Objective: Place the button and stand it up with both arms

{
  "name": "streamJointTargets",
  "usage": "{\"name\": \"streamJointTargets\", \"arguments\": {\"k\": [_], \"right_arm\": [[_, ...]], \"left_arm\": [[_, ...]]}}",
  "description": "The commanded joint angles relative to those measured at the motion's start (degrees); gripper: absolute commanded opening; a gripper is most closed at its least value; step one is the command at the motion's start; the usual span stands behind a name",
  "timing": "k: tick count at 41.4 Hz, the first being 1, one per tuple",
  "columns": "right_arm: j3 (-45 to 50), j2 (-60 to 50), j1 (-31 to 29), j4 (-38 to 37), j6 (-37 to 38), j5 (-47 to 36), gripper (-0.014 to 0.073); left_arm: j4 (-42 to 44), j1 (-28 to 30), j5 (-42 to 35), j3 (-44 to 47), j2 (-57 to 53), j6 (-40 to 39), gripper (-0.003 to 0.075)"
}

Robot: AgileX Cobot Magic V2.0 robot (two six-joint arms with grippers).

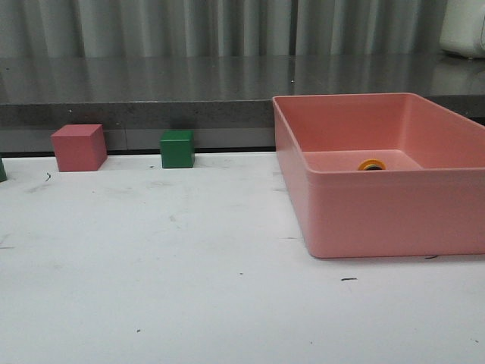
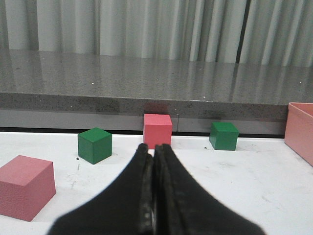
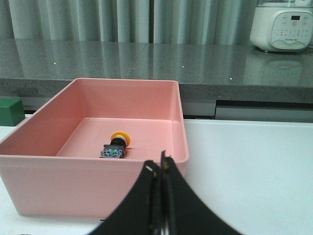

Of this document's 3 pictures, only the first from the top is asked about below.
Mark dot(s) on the yellow push button switch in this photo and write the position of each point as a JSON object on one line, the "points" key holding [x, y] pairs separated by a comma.
{"points": [[372, 165]]}

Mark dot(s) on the green cube block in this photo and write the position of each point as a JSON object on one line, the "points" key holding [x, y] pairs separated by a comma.
{"points": [[177, 149]]}

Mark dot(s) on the grey stone counter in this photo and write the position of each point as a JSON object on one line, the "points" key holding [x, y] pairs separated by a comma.
{"points": [[225, 101]]}

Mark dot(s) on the pink plastic bin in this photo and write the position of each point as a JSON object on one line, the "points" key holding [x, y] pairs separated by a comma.
{"points": [[428, 201]]}

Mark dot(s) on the pink cube block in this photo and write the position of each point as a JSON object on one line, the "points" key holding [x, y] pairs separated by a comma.
{"points": [[79, 147]]}

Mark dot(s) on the green block at left edge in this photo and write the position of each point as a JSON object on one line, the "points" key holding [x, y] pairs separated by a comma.
{"points": [[3, 176]]}

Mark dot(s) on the white appliance in background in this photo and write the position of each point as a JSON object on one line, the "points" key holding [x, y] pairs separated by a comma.
{"points": [[462, 31]]}

